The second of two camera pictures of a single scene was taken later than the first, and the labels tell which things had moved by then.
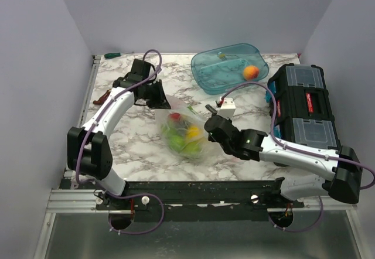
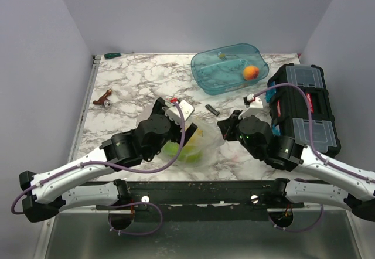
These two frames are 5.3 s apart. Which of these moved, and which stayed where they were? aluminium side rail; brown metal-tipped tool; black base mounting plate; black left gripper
Moved: black left gripper
Stayed: brown metal-tipped tool; aluminium side rail; black base mounting plate
